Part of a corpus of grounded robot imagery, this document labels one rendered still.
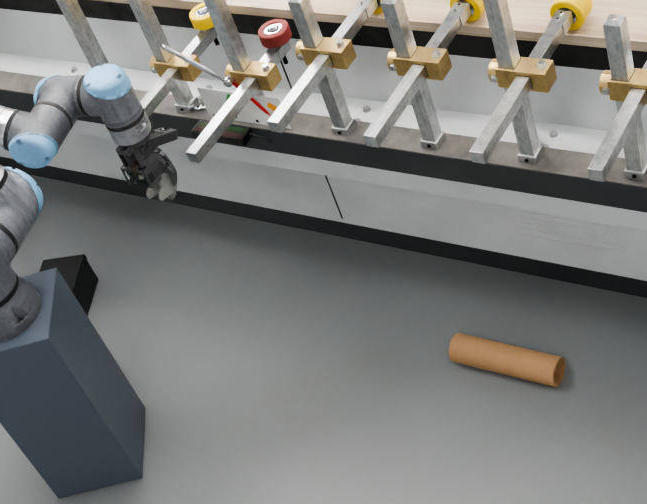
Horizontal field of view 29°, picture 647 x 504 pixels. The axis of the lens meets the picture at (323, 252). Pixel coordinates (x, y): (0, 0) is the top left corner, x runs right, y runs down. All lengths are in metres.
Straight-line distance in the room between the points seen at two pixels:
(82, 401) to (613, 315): 1.41
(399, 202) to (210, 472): 0.91
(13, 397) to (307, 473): 0.78
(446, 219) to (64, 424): 1.17
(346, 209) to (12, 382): 1.12
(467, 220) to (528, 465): 0.72
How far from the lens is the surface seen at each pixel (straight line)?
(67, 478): 3.53
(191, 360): 3.72
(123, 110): 2.71
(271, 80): 3.10
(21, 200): 3.17
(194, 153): 2.95
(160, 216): 4.24
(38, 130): 2.68
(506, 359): 3.30
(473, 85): 3.10
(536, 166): 2.85
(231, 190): 3.95
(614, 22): 2.51
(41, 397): 3.27
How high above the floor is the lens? 2.59
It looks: 42 degrees down
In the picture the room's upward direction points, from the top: 23 degrees counter-clockwise
